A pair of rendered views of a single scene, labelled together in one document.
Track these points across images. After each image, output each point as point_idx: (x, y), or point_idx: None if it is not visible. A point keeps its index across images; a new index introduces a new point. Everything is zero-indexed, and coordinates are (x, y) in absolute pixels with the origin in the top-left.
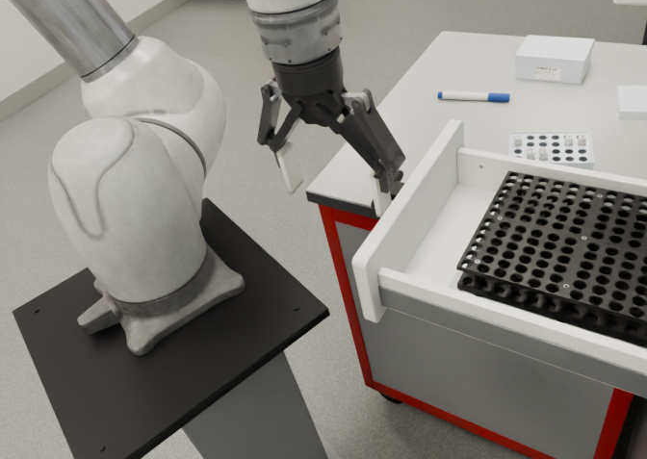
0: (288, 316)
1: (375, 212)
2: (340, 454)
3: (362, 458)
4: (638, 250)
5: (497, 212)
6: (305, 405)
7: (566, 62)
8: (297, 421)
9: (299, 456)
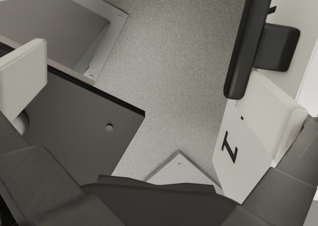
0: (105, 138)
1: (237, 109)
2: None
3: None
4: None
5: None
6: (90, 46)
7: None
8: (87, 54)
9: (91, 52)
